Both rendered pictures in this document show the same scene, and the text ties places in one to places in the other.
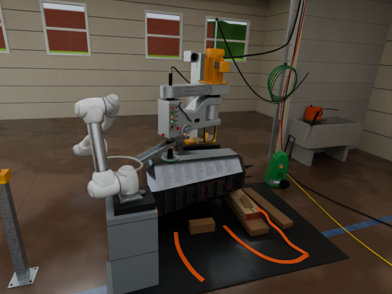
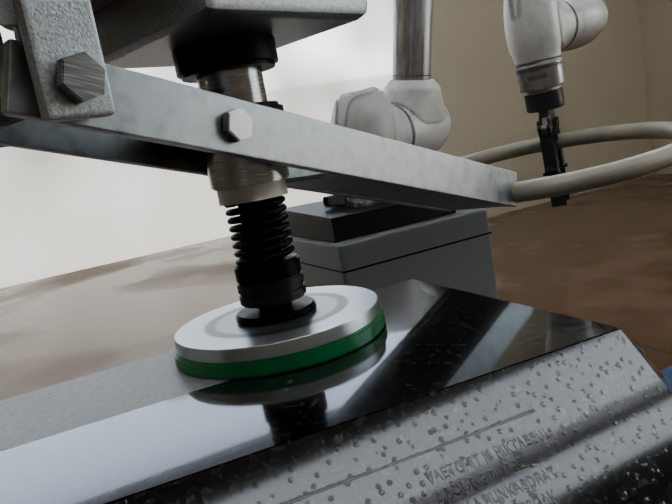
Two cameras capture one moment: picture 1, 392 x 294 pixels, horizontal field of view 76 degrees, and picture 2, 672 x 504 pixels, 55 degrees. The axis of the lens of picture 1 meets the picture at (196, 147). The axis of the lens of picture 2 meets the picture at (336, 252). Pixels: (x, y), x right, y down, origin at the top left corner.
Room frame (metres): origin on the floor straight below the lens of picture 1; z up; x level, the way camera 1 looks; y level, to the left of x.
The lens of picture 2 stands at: (3.48, 0.34, 1.01)
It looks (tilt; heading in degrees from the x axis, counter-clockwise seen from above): 9 degrees down; 177
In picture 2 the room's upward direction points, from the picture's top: 10 degrees counter-clockwise
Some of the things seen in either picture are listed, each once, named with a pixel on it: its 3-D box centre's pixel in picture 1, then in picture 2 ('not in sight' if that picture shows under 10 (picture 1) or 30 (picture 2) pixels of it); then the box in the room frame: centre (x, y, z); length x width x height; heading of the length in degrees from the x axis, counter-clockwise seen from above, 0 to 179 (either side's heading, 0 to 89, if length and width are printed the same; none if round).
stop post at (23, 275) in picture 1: (11, 228); not in sight; (1.78, 1.55, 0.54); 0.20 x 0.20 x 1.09; 18
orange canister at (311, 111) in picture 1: (315, 112); not in sight; (5.30, -2.49, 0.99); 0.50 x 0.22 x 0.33; 111
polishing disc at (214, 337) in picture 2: (170, 157); (277, 319); (2.82, 0.31, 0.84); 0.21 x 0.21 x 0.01
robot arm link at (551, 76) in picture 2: not in sight; (540, 76); (2.19, 0.88, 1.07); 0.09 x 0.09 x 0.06
